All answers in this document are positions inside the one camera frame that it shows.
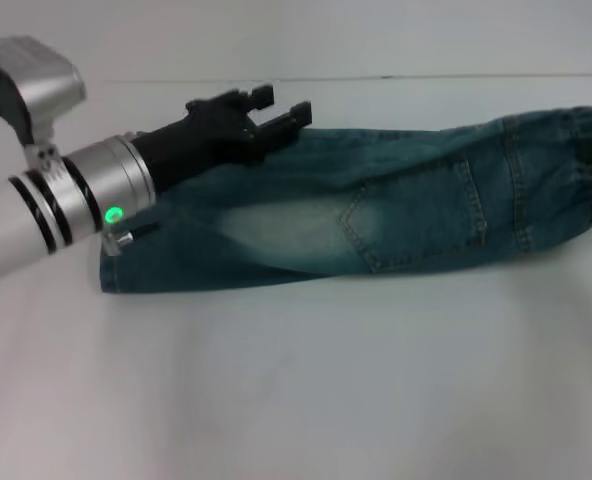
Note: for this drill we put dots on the blue denim shorts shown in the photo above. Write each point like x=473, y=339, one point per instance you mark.
x=401, y=225

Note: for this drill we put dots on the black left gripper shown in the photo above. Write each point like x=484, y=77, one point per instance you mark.
x=201, y=140

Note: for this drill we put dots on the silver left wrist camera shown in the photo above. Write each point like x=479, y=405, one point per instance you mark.
x=41, y=80

